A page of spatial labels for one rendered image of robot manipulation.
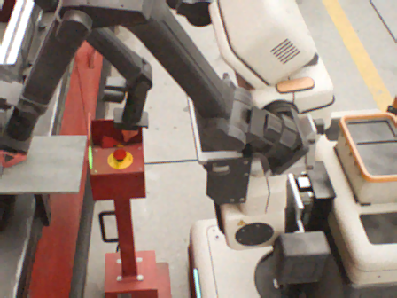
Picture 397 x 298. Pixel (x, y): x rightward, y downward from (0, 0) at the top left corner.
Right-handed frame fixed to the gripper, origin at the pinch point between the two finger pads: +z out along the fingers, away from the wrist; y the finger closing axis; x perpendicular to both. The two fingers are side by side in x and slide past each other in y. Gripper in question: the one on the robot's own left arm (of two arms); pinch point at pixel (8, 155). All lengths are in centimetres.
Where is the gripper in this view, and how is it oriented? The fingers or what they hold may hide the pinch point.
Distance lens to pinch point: 135.8
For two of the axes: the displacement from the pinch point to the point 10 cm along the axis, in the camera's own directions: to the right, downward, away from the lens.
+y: -0.4, 7.2, -6.9
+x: 9.0, 3.2, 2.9
